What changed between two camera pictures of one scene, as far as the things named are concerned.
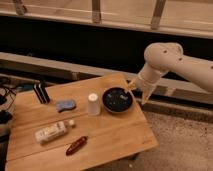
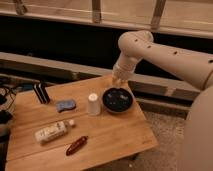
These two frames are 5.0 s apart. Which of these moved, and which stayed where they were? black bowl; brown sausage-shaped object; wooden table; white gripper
Moved: white gripper
Stayed: black bowl; wooden table; brown sausage-shaped object
